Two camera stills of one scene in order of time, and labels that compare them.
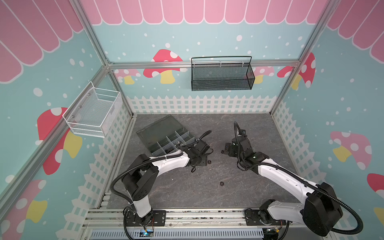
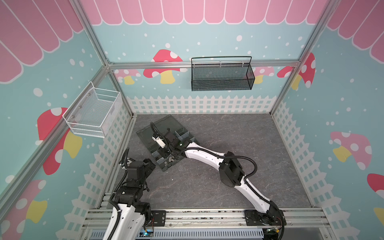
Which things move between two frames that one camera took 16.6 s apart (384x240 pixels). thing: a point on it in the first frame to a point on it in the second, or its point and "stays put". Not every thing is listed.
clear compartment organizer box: (161, 136) stays put
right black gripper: (231, 148) to (165, 149)
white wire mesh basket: (94, 112) stays put
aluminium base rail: (102, 218) stays put
